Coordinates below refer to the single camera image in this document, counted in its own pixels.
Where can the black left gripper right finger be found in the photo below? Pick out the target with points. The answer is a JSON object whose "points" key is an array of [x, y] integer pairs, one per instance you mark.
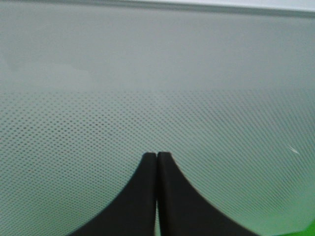
{"points": [[182, 211]]}

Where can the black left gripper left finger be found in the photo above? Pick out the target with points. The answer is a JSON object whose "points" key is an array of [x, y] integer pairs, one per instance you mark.
{"points": [[133, 210]]}

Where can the white microwave oven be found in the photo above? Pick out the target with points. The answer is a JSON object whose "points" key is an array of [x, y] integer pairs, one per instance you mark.
{"points": [[147, 5]]}

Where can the white microwave door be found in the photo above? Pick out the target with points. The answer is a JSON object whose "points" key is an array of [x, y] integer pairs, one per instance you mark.
{"points": [[147, 86]]}

